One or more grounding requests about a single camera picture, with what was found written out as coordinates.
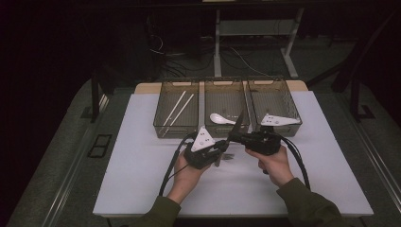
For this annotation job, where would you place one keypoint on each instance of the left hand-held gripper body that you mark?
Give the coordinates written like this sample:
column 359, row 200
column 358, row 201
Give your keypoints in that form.
column 201, row 142

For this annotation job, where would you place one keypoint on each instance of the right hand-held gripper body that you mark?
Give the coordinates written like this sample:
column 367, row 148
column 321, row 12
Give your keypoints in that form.
column 263, row 143

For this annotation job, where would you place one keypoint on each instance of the metal fork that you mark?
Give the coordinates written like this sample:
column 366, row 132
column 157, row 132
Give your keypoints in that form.
column 228, row 156

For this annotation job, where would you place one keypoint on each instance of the white ceramic spoon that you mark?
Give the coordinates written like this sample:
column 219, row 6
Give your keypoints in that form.
column 217, row 118

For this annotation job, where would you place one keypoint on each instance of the smoky clear plastic bin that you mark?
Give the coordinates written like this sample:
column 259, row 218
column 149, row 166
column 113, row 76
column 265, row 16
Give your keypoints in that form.
column 225, row 101
column 271, row 101
column 176, row 110

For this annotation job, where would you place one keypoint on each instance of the person's right hand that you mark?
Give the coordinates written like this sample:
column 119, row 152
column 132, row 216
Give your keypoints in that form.
column 274, row 167

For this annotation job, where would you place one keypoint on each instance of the person's left hand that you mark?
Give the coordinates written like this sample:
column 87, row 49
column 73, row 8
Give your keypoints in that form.
column 186, row 179

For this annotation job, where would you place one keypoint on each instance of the black stand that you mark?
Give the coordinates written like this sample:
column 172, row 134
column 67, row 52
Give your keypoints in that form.
column 354, row 94
column 94, row 94

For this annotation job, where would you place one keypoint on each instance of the white metal stand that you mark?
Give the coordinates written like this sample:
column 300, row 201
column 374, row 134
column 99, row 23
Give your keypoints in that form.
column 255, row 27

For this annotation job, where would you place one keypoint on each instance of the black floor socket frame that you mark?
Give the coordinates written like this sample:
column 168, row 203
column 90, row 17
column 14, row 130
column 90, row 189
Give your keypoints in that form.
column 93, row 148

